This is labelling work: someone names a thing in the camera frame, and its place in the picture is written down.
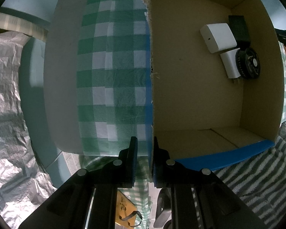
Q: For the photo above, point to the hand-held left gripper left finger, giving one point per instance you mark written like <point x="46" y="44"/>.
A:
<point x="133" y="162"/>

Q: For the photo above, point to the green checkered cloth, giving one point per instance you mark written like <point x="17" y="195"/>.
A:
<point x="114" y="76"/>

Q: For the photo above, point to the silver foil sheet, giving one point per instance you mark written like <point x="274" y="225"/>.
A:
<point x="7" y="124"/>

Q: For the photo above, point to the cardboard box with blue edges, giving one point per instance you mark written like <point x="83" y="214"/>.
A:
<point x="193" y="88"/>

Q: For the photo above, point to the white square charger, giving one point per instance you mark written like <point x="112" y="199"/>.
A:
<point x="218" y="37"/>

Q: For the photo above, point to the white charger block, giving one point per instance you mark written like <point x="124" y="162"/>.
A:
<point x="228" y="64"/>

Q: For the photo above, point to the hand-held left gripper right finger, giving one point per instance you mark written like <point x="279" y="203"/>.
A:
<point x="155" y="164"/>

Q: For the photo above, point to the grey striped cloth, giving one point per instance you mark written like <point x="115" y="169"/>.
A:
<point x="259" y="176"/>

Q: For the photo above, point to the dark grey charger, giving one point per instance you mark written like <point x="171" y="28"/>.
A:
<point x="239" y="27"/>

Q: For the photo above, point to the pale plaid fabric band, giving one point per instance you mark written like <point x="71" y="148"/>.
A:
<point x="14" y="22"/>

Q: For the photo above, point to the black round gadget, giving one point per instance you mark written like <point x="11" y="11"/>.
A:
<point x="249" y="63"/>

